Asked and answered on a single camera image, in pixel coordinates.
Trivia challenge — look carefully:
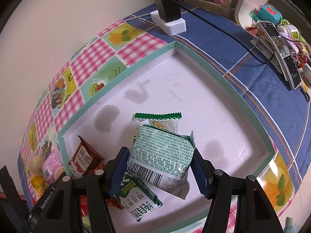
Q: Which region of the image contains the grey phone stand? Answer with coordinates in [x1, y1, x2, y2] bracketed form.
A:
[250, 33, 292, 78]

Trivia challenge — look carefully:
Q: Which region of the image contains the red snack packet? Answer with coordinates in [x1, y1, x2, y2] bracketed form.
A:
[79, 163, 124, 217]

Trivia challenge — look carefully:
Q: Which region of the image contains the white power cable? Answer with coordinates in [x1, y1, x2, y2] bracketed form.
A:
[123, 13, 152, 21]

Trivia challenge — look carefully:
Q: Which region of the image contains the smartphone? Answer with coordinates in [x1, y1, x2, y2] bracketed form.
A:
[259, 21, 302, 90]

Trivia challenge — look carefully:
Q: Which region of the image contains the green and white round toy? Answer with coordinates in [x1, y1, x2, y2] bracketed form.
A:
[278, 23, 305, 44]

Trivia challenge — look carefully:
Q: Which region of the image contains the light green snack packet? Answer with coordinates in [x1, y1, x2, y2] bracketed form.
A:
[127, 124, 196, 199]

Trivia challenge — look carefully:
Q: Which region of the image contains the brown snack packet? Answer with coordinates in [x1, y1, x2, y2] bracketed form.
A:
[68, 135, 105, 178]

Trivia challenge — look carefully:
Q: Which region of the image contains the pink snack packet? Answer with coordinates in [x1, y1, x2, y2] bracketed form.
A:
[42, 148, 64, 185]

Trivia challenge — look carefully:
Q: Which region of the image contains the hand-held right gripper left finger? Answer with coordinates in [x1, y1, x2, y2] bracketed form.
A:
[47, 146, 130, 233]

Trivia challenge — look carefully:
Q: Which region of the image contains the dark green biscuit packet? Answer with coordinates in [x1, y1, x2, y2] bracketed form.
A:
[114, 172, 164, 222]

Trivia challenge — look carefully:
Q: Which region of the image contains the black charging cable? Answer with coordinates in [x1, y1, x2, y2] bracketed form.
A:
[178, 3, 277, 65]

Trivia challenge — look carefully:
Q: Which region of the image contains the clear packet with yellow cake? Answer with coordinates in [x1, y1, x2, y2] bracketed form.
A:
[30, 154, 45, 175]

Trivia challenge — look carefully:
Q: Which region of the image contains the black charger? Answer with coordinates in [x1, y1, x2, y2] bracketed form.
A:
[154, 0, 181, 23]

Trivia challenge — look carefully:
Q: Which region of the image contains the teal shallow cardboard box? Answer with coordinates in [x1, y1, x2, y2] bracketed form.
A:
[57, 41, 277, 233]

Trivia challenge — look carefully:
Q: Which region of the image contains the yellow jelly packet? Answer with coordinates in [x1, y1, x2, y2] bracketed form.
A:
[30, 173, 48, 192]

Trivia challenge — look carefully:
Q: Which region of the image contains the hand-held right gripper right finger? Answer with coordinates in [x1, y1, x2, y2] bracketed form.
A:
[191, 148, 285, 233]

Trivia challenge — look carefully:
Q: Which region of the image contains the green-trimmed bun packet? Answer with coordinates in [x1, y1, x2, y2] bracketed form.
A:
[133, 112, 183, 136]

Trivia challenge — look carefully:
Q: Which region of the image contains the white plastic rack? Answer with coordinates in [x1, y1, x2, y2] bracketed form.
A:
[182, 0, 273, 27]

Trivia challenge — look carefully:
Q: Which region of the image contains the white power strip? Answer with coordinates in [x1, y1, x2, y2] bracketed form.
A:
[150, 10, 187, 36]

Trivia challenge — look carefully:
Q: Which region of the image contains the teal toy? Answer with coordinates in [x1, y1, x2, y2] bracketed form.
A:
[256, 3, 282, 22]

